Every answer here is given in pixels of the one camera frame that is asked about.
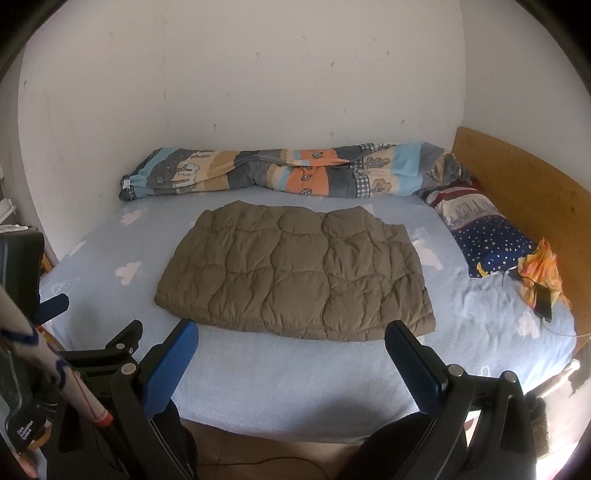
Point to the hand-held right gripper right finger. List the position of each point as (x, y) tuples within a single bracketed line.
[(415, 364)]

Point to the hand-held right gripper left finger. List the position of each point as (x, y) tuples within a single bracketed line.
[(171, 360)]

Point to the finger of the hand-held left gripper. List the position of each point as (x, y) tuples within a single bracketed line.
[(53, 308), (115, 348)]

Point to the olive hooded puffer jacket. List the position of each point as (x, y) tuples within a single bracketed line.
[(295, 272)]

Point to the person's right leg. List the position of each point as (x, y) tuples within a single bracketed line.
[(411, 447)]

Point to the person's leg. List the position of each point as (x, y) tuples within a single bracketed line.
[(178, 443), (411, 447)]

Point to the person's left leg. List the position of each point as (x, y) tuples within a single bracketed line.
[(178, 443)]

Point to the bed with light blue sheet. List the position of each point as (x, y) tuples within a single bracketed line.
[(286, 383)]

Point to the dark cloth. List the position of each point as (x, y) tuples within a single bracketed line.
[(538, 420)]

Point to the black phone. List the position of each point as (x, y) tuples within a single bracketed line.
[(545, 304)]

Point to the star and stripe print pillow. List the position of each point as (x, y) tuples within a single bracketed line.
[(489, 235)]

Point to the orange cloth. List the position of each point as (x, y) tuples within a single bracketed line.
[(545, 263)]

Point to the wooden headboard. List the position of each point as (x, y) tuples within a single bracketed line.
[(521, 184)]

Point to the patterned patchwork quilt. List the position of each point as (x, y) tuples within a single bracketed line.
[(304, 173)]

